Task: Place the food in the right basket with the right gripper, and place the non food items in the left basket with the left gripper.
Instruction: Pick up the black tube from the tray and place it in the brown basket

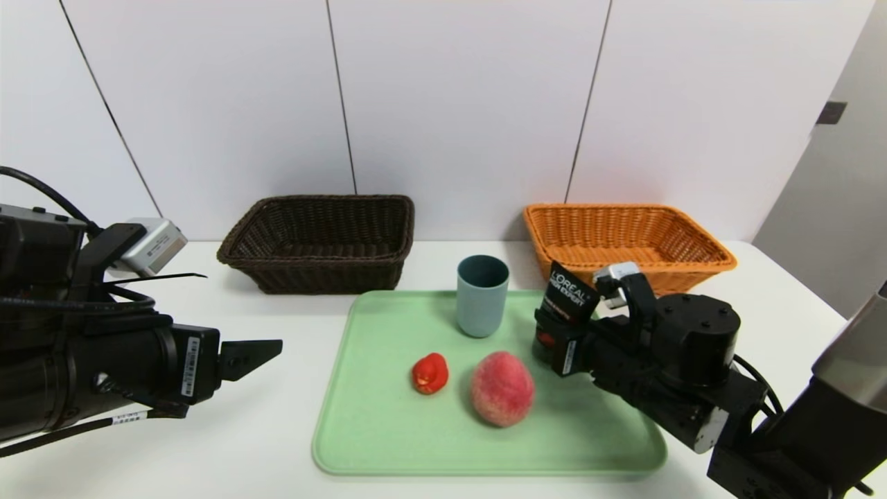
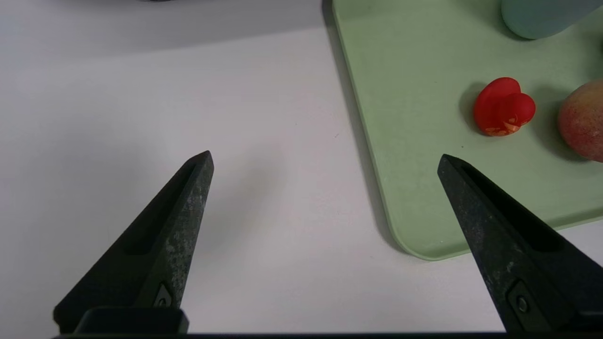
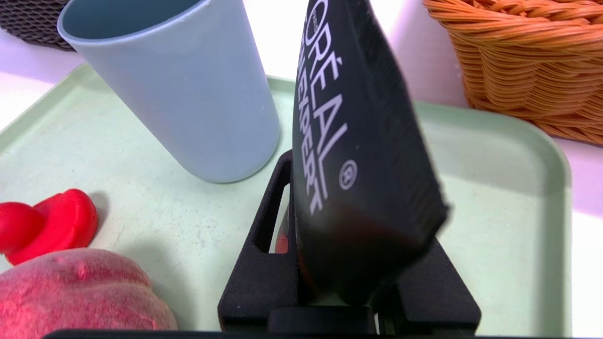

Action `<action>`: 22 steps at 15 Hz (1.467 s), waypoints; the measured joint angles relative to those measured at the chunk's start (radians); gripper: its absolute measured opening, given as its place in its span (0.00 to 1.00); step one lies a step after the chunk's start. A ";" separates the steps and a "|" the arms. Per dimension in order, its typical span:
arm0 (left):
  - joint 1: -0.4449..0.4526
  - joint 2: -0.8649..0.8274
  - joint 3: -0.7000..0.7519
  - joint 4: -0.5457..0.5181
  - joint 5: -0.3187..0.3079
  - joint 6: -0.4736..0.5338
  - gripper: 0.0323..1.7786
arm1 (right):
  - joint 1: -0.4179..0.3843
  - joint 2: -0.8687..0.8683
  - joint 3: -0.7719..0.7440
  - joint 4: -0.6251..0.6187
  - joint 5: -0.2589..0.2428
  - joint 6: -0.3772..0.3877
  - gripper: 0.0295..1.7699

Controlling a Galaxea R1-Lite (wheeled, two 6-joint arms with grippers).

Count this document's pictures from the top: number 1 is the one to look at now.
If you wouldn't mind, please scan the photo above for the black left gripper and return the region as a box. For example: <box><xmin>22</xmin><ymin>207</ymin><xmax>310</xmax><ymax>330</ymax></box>
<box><xmin>67</xmin><ymin>314</ymin><xmax>283</xmax><ymax>419</ymax></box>

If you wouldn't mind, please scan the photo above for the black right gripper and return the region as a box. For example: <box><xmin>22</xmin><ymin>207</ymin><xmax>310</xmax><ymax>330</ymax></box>
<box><xmin>532</xmin><ymin>308</ymin><xmax>634</xmax><ymax>387</ymax></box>

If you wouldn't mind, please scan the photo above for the black face wash tube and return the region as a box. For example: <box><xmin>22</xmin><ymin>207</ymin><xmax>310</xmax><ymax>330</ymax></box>
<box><xmin>532</xmin><ymin>261</ymin><xmax>601</xmax><ymax>366</ymax></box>

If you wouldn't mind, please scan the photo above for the blue-grey plastic cup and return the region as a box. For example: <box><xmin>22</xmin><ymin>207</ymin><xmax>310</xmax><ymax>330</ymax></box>
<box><xmin>456</xmin><ymin>254</ymin><xmax>510</xmax><ymax>339</ymax></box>

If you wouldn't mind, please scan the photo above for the pink peach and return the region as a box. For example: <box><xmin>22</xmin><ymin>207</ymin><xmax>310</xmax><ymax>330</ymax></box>
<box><xmin>471</xmin><ymin>351</ymin><xmax>535</xmax><ymax>428</ymax></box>

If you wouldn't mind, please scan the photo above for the dark brown wicker basket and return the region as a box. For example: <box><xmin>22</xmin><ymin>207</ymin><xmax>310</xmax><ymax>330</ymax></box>
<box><xmin>217</xmin><ymin>195</ymin><xmax>416</xmax><ymax>295</ymax></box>

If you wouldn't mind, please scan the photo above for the orange wicker basket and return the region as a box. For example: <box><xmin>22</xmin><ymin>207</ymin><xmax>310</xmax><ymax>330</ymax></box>
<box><xmin>522</xmin><ymin>203</ymin><xmax>738</xmax><ymax>297</ymax></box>

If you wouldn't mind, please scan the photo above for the black zip tie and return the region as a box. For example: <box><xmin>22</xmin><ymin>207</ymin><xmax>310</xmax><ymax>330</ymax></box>
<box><xmin>104</xmin><ymin>272</ymin><xmax>208</xmax><ymax>286</ymax></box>

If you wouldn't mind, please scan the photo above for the light green plastic tray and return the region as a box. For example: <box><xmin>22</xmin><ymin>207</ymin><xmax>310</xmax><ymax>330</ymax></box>
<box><xmin>312</xmin><ymin>290</ymin><xmax>668</xmax><ymax>476</ymax></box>

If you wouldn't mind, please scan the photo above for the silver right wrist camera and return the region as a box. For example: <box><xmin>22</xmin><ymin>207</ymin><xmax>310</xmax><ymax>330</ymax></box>
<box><xmin>592</xmin><ymin>261</ymin><xmax>643</xmax><ymax>310</ymax></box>

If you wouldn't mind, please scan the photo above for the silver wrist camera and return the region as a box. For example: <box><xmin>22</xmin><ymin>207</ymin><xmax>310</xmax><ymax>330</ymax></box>
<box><xmin>107</xmin><ymin>218</ymin><xmax>188</xmax><ymax>278</ymax></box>
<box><xmin>592</xmin><ymin>261</ymin><xmax>643</xmax><ymax>310</ymax></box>

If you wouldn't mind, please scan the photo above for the thin black cable white tag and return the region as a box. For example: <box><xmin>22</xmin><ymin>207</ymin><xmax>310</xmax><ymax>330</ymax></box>
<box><xmin>0</xmin><ymin>411</ymin><xmax>150</xmax><ymax>458</ymax></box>

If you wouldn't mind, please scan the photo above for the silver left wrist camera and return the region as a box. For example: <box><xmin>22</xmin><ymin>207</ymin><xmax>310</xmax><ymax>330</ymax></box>
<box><xmin>107</xmin><ymin>218</ymin><xmax>188</xmax><ymax>278</ymax></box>

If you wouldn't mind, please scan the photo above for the black left wrist camera cable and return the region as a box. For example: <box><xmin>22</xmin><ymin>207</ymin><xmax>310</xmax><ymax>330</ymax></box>
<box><xmin>0</xmin><ymin>166</ymin><xmax>103</xmax><ymax>236</ymax></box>

